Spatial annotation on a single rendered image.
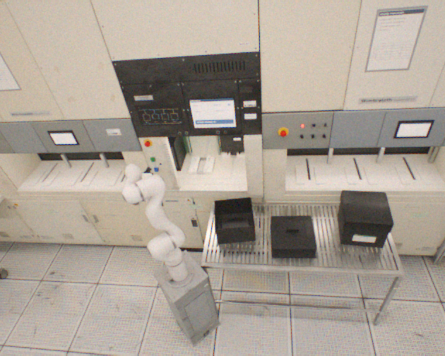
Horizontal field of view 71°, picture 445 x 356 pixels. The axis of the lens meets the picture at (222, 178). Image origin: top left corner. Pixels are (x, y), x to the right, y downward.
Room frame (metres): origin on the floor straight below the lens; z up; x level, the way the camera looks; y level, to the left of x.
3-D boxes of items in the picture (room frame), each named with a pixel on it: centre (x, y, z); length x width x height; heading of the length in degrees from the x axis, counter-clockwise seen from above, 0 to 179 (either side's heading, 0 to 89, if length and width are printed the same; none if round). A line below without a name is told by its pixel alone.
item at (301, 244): (1.30, -0.42, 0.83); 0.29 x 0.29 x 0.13; 80
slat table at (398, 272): (1.36, -0.46, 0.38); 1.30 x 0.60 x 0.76; 78
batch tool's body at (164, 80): (2.23, 0.04, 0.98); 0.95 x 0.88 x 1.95; 168
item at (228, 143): (2.28, -0.15, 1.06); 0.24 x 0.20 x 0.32; 78
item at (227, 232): (1.49, -0.04, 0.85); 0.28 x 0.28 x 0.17; 86
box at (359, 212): (1.31, -0.91, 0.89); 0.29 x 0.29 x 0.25; 73
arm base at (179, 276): (1.16, 0.38, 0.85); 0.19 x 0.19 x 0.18
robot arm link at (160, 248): (1.15, 0.41, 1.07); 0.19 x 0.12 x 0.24; 118
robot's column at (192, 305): (1.16, 0.38, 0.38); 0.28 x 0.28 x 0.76; 33
